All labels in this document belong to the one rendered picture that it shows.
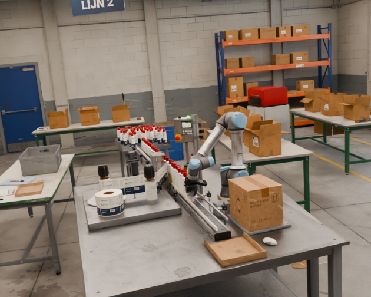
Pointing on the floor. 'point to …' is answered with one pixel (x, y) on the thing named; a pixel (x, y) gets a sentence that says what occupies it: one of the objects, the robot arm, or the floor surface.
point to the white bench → (36, 200)
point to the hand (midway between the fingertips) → (192, 195)
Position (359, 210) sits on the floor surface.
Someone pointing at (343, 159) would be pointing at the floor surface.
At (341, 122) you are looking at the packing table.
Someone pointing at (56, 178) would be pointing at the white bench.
